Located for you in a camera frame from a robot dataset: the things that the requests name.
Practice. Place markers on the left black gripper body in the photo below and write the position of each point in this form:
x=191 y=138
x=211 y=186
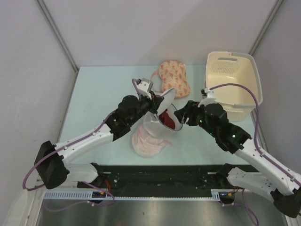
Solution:
x=144 y=105

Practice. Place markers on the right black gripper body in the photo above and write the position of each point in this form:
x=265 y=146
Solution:
x=197 y=117

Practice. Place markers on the red bra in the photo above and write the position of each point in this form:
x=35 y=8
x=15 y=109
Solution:
x=168 y=119

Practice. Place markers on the grey trimmed mesh laundry bag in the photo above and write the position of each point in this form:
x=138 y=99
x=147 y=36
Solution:
x=151 y=121

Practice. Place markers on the cream plastic basket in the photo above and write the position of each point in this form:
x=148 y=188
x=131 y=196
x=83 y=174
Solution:
x=231 y=67

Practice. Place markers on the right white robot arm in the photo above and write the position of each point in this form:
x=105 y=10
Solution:
x=276 y=182

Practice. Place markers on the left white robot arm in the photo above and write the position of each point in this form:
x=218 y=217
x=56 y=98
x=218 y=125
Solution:
x=53 y=160

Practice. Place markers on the floral orange laundry bag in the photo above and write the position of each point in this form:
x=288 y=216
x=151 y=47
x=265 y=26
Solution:
x=173 y=75

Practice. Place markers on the pink mesh bag front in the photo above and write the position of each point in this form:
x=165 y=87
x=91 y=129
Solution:
x=145 y=144

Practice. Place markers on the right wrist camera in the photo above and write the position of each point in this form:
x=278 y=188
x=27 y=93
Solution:
x=208 y=97

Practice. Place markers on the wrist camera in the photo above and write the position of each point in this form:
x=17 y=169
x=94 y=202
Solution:
x=208 y=97
x=144 y=87

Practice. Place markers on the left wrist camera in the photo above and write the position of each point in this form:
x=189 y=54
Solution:
x=144 y=87

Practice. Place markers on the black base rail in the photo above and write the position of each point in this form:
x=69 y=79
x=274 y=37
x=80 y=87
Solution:
x=170 y=177

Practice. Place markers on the white slotted cable duct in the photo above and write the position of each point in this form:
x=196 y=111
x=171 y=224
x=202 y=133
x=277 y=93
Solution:
x=141 y=194

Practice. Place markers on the left aluminium frame post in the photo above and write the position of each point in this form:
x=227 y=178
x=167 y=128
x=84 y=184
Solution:
x=57 y=34

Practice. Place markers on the aluminium frame post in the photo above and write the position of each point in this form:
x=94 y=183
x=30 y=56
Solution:
x=57 y=34
x=266 y=25

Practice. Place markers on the right aluminium frame post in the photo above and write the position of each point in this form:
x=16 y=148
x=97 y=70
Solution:
x=266 y=25

